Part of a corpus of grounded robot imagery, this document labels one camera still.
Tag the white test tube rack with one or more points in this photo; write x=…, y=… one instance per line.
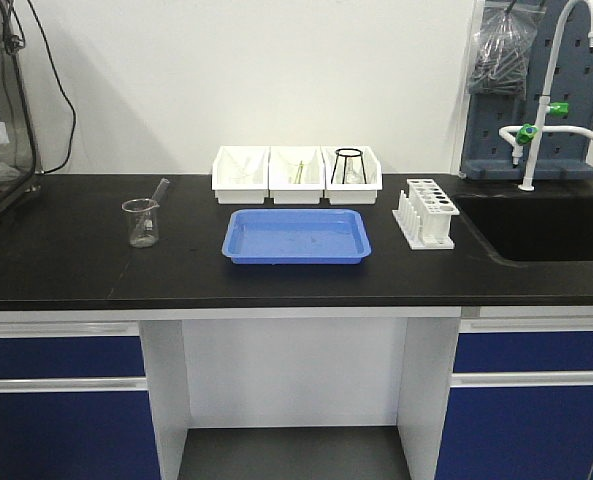
x=424, y=215

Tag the upper left blue drawer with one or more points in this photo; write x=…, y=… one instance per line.
x=71, y=357

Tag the middle white storage bin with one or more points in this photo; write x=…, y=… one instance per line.
x=280, y=191

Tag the glassware in left bin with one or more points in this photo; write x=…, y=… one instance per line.
x=244, y=170

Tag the black sink basin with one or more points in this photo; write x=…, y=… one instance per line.
x=531, y=229

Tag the right white storage bin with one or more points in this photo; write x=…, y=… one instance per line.
x=339, y=194

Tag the blue drawer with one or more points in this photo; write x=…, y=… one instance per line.
x=71, y=357
x=524, y=352
x=77, y=435
x=518, y=433

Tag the white gooseneck lab faucet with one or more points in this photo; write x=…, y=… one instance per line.
x=531, y=134

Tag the glass flask in right bin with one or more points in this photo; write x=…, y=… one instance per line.
x=351, y=175

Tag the beaker in middle bin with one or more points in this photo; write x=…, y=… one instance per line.
x=292, y=171

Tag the white storage bin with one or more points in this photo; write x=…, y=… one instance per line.
x=228, y=193
x=280, y=191
x=339, y=194

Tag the yellow green plastic spoons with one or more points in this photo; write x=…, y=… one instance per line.
x=298, y=174

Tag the black wire tripod stand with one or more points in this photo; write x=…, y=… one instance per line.
x=344, y=155

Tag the clear glass beaker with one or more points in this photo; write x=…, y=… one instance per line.
x=129, y=208

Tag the grey pegboard drying rack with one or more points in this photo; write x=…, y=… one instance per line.
x=563, y=156

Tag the left white storage bin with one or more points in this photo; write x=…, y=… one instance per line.
x=228, y=193

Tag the blue plastic tray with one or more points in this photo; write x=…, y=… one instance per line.
x=296, y=236

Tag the lower left blue drawer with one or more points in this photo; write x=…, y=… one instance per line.
x=77, y=435

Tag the glass box at left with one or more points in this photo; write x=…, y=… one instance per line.
x=19, y=157

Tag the clear glass test tube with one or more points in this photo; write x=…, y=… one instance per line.
x=162, y=191

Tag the upper right blue drawer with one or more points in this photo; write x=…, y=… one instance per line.
x=524, y=352

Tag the lower right blue drawer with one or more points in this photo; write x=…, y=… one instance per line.
x=518, y=433

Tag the plastic bag of pegs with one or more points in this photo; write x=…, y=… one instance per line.
x=503, y=47

